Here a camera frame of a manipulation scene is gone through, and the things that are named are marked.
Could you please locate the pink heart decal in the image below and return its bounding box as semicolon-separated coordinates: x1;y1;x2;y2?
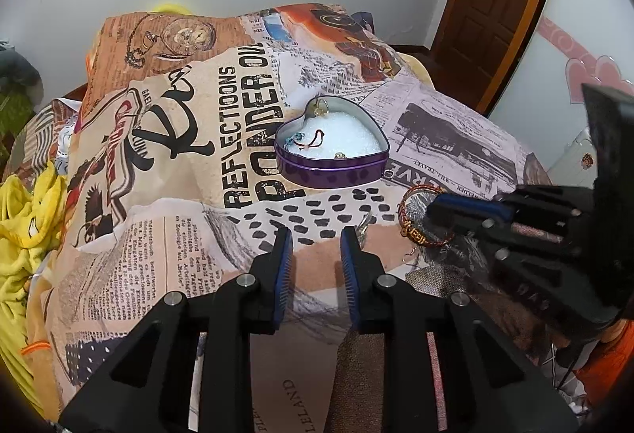
537;14;634;103

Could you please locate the red string bracelet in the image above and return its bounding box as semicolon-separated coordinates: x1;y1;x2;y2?
296;129;328;150

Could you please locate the pile of grey clothes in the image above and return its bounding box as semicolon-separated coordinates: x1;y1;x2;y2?
0;39;43;93

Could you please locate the yellow cloth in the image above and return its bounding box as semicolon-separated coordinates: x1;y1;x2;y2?
0;160;69;416

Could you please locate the striped bed sheet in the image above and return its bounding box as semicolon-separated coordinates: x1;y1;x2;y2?
14;97;86;177

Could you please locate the dark blue bag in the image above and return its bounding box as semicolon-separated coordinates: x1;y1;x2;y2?
351;9;378;34

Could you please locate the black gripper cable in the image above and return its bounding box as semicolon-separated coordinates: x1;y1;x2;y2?
555;339;592;406

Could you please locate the purple heart-shaped tin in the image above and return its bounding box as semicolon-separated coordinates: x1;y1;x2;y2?
274;96;390;189

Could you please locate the orange cord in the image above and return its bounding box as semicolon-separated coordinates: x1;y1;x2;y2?
21;338;51;357

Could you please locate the red and gold bracelet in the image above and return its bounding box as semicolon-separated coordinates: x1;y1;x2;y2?
397;184;456;248

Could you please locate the newspaper print blanket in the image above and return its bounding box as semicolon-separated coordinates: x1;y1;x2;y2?
54;4;560;433

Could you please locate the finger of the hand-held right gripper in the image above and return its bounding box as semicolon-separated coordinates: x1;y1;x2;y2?
436;185;585;243
425;202;580;275

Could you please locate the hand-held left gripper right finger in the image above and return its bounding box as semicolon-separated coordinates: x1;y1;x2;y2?
324;226;580;433

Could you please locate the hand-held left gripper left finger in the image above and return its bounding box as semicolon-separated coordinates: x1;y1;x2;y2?
58;226;294;433

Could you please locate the yellow plush cushion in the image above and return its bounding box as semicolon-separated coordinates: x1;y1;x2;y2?
150;1;197;16

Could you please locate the white plastic appliance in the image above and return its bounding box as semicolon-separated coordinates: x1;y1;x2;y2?
546;126;603;189

